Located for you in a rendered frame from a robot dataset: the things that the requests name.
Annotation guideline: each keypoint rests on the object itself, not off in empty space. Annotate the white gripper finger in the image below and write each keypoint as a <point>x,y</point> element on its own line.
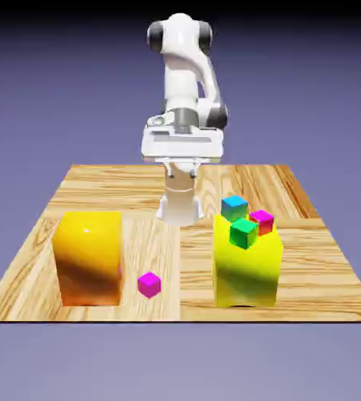
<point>169,170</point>
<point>193,170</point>

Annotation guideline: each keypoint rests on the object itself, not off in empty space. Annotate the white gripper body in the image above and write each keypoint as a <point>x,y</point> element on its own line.
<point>183,147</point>

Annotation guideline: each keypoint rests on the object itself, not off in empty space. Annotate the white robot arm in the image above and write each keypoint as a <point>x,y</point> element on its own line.
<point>181,81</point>

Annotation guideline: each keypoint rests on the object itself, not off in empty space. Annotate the small blue cube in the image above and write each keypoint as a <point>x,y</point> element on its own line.
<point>234,207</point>

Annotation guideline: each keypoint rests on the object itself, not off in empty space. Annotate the small green cube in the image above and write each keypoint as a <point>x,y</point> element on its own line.
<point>243,233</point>

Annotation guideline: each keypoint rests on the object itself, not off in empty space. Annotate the small magenta cube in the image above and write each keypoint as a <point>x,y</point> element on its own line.
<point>264,221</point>
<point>149,285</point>

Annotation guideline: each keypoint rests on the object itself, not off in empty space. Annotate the large yellow box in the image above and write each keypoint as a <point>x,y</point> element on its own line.
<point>246,275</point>

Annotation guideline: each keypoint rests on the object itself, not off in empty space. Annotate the large orange box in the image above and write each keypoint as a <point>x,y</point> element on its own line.
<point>87,257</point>

